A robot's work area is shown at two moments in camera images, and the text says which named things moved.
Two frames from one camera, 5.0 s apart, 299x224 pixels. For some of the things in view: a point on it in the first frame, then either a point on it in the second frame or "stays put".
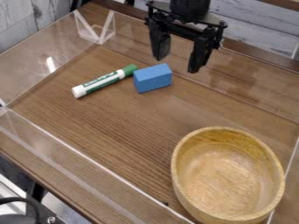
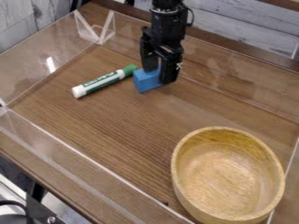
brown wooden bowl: (229, 177) stays put
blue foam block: (152, 79) stays put
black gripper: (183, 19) -> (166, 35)
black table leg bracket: (47, 216) stays put
